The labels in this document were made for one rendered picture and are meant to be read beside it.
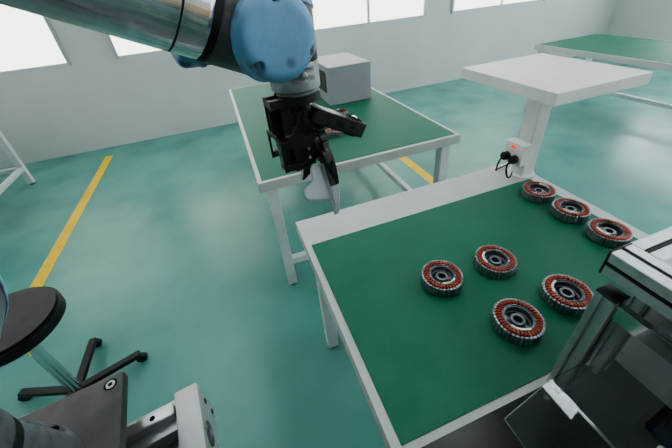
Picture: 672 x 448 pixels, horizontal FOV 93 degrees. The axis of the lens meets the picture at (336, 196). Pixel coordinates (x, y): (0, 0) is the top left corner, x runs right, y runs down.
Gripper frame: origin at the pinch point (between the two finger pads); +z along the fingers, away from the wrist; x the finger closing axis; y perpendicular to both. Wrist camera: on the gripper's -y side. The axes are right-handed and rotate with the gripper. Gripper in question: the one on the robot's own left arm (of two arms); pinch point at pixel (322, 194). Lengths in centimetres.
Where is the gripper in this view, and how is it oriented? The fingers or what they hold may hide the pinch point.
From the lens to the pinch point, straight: 61.1
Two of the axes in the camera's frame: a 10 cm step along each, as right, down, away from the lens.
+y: -8.8, 3.2, -3.5
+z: 0.8, 8.3, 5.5
